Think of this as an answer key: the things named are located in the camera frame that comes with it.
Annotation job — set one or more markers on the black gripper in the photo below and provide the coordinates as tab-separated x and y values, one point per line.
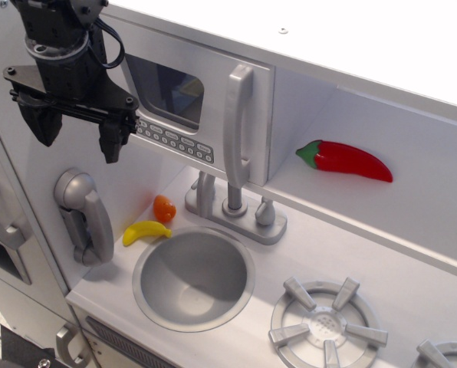
79	88

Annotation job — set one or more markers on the grey microwave door handle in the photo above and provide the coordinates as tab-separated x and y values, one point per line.
238	93

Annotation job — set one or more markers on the grey toy stove burner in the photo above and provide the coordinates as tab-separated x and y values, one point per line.
325	324

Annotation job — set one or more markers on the silver round sink bowl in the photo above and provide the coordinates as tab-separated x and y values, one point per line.
197	280

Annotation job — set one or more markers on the grey oven door handle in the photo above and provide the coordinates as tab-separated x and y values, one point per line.
71	348

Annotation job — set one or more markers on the yellow toy banana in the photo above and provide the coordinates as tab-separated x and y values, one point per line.
144	229

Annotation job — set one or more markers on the white toy microwave door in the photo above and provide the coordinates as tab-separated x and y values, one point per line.
181	89

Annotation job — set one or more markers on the orange toy fruit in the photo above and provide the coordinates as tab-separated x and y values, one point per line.
163	209

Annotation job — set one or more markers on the red toy chili pepper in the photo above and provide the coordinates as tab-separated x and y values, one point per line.
341	158

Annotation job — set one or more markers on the grey toy faucet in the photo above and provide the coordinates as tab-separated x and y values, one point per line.
227	206

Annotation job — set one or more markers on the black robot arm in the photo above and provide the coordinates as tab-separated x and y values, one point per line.
64	30

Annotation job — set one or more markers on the grey toy wall phone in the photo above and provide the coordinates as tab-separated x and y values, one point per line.
85	218

